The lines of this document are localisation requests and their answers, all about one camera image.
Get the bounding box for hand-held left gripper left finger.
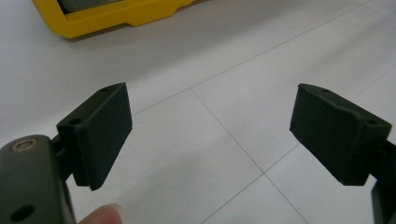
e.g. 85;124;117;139
56;82;134;191

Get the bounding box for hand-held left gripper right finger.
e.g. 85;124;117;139
289;82;392;187

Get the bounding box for yellow black organizer cabinet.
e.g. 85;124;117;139
31;0;196;40

